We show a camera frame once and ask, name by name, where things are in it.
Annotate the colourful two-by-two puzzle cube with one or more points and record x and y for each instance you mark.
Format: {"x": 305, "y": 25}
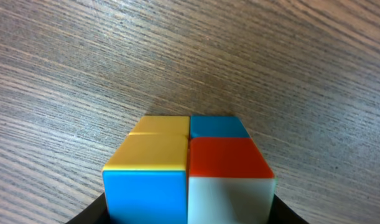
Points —
{"x": 188, "y": 169}

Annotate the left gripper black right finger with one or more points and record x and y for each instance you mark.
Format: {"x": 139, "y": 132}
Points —
{"x": 282, "y": 214}

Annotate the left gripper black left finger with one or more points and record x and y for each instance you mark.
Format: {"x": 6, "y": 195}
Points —
{"x": 95, "y": 213}

